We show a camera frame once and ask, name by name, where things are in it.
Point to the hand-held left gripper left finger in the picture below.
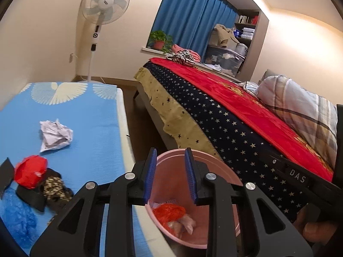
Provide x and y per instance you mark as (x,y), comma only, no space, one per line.
(150,176)

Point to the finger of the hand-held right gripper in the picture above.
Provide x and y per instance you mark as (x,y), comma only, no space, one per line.
(273,161)

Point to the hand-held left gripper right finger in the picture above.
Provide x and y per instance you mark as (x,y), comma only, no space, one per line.
(190,176)

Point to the pink plastic bin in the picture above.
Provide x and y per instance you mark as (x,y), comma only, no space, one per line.
(171,166)

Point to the white tissue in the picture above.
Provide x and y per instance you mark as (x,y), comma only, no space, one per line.
(160,204)

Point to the small red mesh wrapper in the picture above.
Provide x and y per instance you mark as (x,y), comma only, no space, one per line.
(168,212)

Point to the clear plastic bag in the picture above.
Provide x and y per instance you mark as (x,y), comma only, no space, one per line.
(187,222)

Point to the leopard print wrapper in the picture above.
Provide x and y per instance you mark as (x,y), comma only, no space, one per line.
(53,188)

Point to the white paper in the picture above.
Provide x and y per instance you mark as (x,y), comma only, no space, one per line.
(55,136)

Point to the red plastic wrapper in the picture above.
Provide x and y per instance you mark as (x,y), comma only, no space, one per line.
(28,171)

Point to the blue plastic bag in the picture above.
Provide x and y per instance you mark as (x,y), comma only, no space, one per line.
(18,214)

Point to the black sheet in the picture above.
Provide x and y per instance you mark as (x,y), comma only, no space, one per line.
(6,174)

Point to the person's right hand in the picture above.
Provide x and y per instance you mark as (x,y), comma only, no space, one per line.
(319,231)

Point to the bed with starry red blanket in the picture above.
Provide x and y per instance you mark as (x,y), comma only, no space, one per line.
(227,139)

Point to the plaid pillow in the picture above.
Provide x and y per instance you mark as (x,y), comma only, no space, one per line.
(300,109)

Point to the tan star bed sheet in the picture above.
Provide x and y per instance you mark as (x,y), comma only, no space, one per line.
(171,112)

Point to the blue table mat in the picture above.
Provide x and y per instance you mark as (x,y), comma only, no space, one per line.
(93,139)

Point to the small white blue cloth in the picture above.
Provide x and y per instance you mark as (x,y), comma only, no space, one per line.
(250,87)

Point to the red blanket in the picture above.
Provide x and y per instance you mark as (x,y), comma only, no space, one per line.
(227,99)

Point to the grey headboard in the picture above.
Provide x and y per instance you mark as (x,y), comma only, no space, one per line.
(266,75)

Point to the white folded cloth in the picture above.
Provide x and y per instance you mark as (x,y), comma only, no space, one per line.
(214,67)

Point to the clear plastic storage box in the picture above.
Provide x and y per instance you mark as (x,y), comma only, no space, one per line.
(225,61)

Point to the grey round container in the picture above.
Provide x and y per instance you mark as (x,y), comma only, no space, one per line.
(242,49)

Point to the striped black white cloth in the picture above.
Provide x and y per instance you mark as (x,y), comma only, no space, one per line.
(183,57)

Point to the folded white towels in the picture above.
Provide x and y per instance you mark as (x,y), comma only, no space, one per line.
(248,33)

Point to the potted green plant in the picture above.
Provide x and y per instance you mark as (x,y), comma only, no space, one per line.
(159,44)

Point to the blue white packet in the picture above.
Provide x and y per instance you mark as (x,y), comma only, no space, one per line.
(237,33)

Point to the tan jacket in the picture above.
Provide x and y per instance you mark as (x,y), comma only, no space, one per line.
(223,33)

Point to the red box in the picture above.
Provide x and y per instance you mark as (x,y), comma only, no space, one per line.
(255,19)

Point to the row of books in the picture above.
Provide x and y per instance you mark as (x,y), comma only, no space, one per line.
(244,19)

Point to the blue curtain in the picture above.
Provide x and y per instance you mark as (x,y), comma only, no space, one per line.
(193,13)

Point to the white standing fan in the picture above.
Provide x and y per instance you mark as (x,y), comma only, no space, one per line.
(105,2)

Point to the grey bed frame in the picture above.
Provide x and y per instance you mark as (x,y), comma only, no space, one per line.
(152,112)

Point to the wall shelf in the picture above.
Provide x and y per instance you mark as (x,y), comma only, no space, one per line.
(254,36)

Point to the white wall outlet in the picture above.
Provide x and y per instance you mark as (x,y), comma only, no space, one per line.
(71,58)

